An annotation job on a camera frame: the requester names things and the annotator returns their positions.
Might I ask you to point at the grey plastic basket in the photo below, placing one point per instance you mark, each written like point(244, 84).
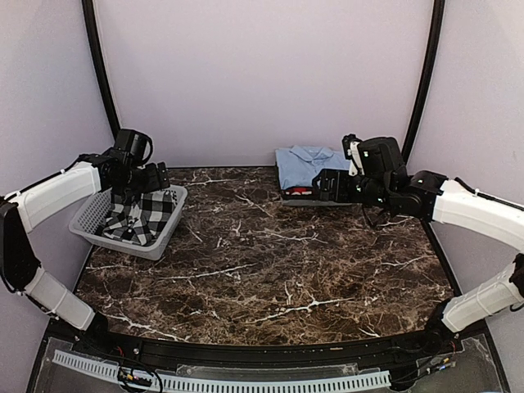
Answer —
point(93, 211)

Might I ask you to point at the left black frame post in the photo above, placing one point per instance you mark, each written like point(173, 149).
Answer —
point(95, 47)

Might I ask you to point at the folded light blue shirt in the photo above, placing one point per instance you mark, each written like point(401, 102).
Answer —
point(298, 165)

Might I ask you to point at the white slotted cable duct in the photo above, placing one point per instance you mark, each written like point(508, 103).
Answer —
point(107, 371)

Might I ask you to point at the black frame post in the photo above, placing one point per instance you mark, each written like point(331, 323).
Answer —
point(436, 22)
point(95, 47)

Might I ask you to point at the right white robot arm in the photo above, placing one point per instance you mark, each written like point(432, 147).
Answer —
point(377, 176)

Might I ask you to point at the black white plaid shirt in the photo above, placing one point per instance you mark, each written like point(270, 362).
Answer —
point(138, 220)

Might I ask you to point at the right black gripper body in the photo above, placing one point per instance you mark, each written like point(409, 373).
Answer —
point(343, 193)

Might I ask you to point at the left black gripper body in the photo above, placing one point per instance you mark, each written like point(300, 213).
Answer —
point(142, 182)

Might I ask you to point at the right black frame post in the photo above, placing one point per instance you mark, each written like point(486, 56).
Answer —
point(436, 22)

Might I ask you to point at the folded red black shirt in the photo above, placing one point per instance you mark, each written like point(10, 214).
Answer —
point(300, 192)

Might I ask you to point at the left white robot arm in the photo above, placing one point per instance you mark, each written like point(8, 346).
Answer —
point(125, 169)

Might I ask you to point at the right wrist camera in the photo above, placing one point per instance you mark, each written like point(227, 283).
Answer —
point(350, 145)

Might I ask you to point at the black front rail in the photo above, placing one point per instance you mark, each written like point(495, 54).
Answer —
point(168, 355)

